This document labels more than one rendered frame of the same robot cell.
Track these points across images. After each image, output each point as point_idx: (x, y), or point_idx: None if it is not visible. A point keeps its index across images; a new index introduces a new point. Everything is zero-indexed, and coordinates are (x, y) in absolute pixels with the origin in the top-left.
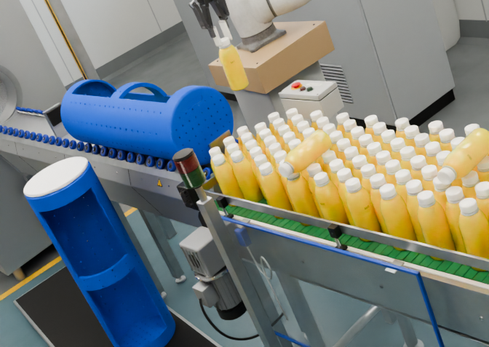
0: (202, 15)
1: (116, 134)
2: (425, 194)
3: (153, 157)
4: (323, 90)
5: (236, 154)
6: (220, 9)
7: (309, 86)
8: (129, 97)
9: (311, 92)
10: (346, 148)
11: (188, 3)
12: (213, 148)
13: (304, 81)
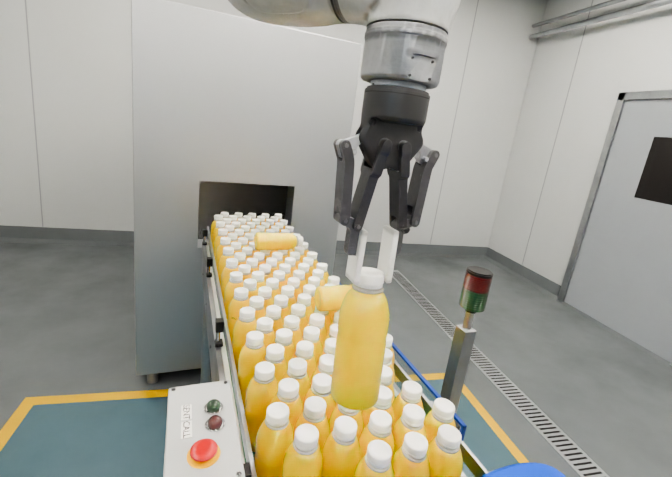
0: (410, 188)
1: None
2: (311, 253)
3: None
4: (208, 383)
5: (412, 384)
6: (355, 195)
7: (211, 402)
8: None
9: (221, 397)
10: (305, 298)
11: (438, 151)
12: (450, 438)
13: (174, 457)
